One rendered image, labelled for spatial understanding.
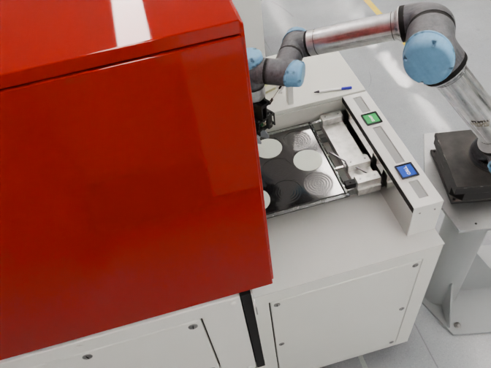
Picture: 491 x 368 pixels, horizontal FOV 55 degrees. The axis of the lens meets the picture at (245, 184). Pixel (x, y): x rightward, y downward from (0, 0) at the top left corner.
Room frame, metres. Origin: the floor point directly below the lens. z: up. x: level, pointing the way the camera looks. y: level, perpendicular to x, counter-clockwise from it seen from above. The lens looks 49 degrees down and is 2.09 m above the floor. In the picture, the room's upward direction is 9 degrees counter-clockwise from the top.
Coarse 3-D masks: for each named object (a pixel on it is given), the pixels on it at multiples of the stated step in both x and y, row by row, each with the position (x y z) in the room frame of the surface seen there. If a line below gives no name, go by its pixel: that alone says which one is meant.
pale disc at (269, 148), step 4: (264, 140) 1.25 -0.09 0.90; (268, 140) 1.24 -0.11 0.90; (272, 140) 1.24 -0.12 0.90; (276, 140) 1.24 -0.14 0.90; (260, 144) 1.23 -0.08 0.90; (264, 144) 1.23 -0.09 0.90; (268, 144) 1.22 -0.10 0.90; (272, 144) 1.22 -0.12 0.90; (276, 144) 1.22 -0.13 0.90; (280, 144) 1.22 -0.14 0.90; (260, 148) 1.21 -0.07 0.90; (264, 148) 1.21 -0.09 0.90; (268, 148) 1.20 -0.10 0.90; (272, 148) 1.20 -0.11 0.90; (276, 148) 1.20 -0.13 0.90; (280, 148) 1.19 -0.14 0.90; (260, 152) 1.19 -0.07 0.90; (264, 152) 1.19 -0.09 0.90; (268, 152) 1.18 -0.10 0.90; (272, 152) 1.18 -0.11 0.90; (276, 152) 1.18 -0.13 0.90; (280, 152) 1.18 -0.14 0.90; (260, 156) 1.17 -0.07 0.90; (264, 156) 1.17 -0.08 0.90; (268, 156) 1.16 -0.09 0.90; (272, 156) 1.16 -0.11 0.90
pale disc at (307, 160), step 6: (306, 150) 1.16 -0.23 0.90; (312, 150) 1.16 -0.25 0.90; (294, 156) 1.14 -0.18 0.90; (300, 156) 1.14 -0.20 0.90; (306, 156) 1.13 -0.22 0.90; (312, 156) 1.13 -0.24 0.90; (318, 156) 1.12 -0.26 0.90; (294, 162) 1.12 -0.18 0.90; (300, 162) 1.11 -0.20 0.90; (306, 162) 1.11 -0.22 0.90; (312, 162) 1.10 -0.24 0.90; (318, 162) 1.10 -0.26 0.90; (300, 168) 1.08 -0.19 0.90; (306, 168) 1.08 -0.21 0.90; (312, 168) 1.08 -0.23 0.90
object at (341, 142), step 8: (328, 128) 1.28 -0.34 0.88; (336, 128) 1.27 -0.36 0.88; (344, 128) 1.27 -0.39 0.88; (328, 136) 1.24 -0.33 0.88; (336, 136) 1.23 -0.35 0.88; (344, 136) 1.22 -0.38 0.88; (336, 144) 1.19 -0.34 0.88; (344, 144) 1.18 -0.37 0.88; (352, 144) 1.18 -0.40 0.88; (336, 152) 1.15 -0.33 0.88; (344, 152) 1.15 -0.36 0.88; (352, 152) 1.14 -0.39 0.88; (360, 152) 1.13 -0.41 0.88; (368, 168) 1.05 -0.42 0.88; (352, 176) 1.03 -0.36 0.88; (376, 184) 0.98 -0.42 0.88; (360, 192) 0.97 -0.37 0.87; (368, 192) 0.97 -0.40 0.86
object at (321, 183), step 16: (304, 128) 1.28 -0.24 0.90; (288, 144) 1.21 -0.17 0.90; (304, 144) 1.20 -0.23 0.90; (272, 160) 1.14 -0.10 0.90; (288, 160) 1.13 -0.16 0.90; (272, 176) 1.07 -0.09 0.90; (288, 176) 1.06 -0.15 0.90; (304, 176) 1.05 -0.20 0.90; (320, 176) 1.04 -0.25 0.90; (272, 192) 1.00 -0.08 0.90; (288, 192) 0.99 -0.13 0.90; (304, 192) 0.98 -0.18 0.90; (320, 192) 0.97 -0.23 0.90; (336, 192) 0.96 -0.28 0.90; (272, 208) 0.93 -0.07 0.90; (288, 208) 0.93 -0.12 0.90
